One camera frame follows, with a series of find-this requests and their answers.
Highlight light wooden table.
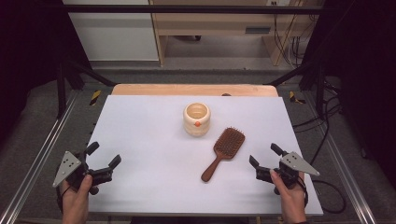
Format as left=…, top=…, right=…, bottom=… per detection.
left=111, top=83, right=279, bottom=97

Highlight yellow black floor tape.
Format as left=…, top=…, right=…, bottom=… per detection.
left=289, top=91, right=307, bottom=105
left=89, top=90, right=103, bottom=106

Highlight black horizontal frame bar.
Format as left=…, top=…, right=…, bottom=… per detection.
left=46, top=4, right=338, bottom=15

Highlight white table mat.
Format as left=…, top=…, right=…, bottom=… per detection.
left=64, top=94, right=324, bottom=217

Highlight black floor cables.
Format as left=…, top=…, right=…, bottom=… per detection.
left=292, top=78, right=344, bottom=166

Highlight black metal stand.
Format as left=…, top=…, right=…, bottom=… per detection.
left=264, top=59, right=327, bottom=118
left=56, top=59, right=118, bottom=119

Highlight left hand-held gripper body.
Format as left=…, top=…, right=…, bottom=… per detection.
left=52, top=151, right=113, bottom=196

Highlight right hand-held gripper cable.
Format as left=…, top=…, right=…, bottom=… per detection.
left=295, top=176, right=310, bottom=209

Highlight black curtain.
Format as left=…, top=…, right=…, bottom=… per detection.
left=0, top=0, right=92, bottom=143
left=301, top=0, right=396, bottom=182

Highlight left hand-held gripper cable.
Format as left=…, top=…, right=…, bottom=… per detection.
left=55, top=186, right=68, bottom=213

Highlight grey desk label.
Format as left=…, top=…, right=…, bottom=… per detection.
left=245, top=26, right=272, bottom=35

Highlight brown wooden hairbrush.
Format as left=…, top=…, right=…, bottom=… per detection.
left=200, top=126, right=247, bottom=183

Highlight hanging cable bundle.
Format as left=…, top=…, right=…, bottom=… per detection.
left=272, top=2, right=319, bottom=68

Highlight aluminium rail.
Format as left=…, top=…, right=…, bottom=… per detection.
left=0, top=90, right=79, bottom=224
left=303, top=92, right=378, bottom=224

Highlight person's right hand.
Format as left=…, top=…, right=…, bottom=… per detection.
left=269, top=169, right=309, bottom=219

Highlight person's left hand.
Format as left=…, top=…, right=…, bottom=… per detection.
left=59, top=174, right=94, bottom=217

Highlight white cabinet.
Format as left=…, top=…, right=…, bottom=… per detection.
left=62, top=0, right=160, bottom=62

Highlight black looped floor cable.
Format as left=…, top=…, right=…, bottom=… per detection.
left=311, top=179, right=347, bottom=215

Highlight cream ceramic cup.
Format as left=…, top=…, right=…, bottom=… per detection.
left=182, top=102, right=212, bottom=138

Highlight hand-held gripper cable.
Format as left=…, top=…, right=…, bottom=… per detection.
left=295, top=176, right=310, bottom=209
left=55, top=186, right=68, bottom=213

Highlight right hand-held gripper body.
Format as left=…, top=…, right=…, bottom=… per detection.
left=255, top=150, right=321, bottom=189

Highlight light wooden desk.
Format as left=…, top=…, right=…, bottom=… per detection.
left=148, top=0, right=325, bottom=67

